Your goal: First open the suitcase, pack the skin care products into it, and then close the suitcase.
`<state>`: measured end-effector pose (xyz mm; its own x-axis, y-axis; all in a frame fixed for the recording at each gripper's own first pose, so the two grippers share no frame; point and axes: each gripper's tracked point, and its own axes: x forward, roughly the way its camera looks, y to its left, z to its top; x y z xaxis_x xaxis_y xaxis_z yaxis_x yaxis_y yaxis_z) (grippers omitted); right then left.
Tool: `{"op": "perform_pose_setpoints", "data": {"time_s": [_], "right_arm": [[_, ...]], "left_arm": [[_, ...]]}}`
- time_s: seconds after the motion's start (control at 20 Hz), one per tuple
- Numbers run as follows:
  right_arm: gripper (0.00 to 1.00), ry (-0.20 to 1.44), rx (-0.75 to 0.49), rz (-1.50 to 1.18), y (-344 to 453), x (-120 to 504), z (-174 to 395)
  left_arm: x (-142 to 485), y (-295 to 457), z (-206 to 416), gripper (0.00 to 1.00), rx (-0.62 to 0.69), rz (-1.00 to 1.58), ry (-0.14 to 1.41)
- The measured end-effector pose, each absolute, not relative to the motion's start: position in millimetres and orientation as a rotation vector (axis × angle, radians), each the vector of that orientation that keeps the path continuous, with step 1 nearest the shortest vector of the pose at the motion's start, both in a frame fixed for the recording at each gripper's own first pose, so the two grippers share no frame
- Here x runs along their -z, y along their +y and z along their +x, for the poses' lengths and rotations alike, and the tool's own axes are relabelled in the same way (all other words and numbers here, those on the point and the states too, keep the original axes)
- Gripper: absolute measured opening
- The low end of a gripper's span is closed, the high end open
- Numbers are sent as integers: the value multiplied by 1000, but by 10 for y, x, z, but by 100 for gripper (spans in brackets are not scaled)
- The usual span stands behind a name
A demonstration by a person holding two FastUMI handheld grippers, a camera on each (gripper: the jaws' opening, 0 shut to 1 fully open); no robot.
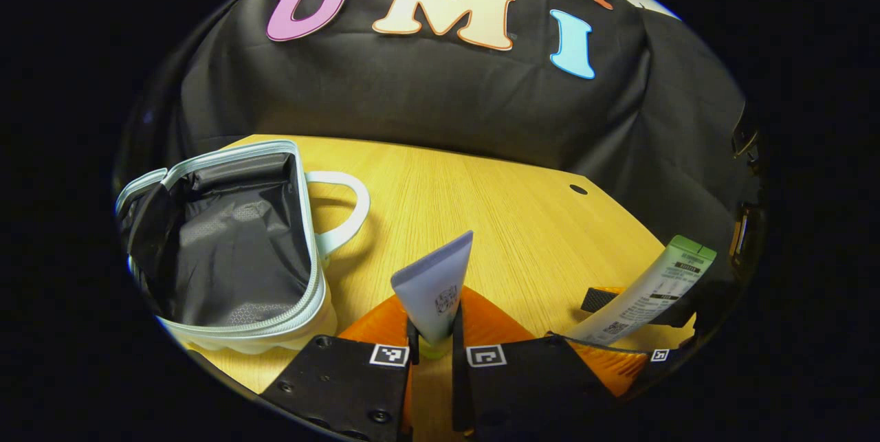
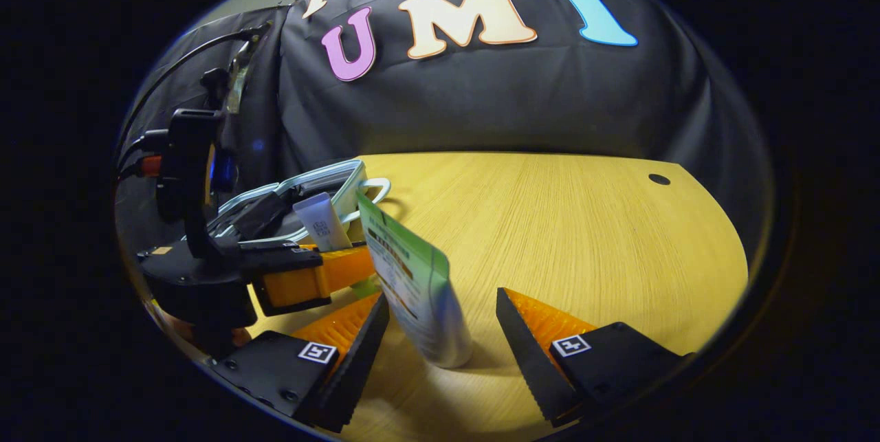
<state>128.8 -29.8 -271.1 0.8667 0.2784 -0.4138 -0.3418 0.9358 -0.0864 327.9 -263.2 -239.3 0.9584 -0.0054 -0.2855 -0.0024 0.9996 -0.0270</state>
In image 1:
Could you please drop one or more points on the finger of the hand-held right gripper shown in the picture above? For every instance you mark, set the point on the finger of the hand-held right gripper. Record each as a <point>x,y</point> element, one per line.
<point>619,373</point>
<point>601,299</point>

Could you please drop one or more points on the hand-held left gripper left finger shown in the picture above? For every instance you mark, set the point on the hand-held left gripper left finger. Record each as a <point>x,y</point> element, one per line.
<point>344,387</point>

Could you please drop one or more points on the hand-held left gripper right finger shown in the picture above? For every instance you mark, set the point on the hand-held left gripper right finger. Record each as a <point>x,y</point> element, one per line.
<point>522,387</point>

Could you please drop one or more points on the white tube green end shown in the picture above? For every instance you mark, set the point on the white tube green end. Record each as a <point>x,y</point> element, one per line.
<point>653,291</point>

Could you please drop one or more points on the small grey tube green cap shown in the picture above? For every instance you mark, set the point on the small grey tube green cap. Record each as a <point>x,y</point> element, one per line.
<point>436,291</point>

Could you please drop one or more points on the pale blue small suitcase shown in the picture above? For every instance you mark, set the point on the pale blue small suitcase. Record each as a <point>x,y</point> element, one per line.
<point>227,249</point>

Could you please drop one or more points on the black backdrop cloth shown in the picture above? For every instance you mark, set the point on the black backdrop cloth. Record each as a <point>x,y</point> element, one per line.
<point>426,98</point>

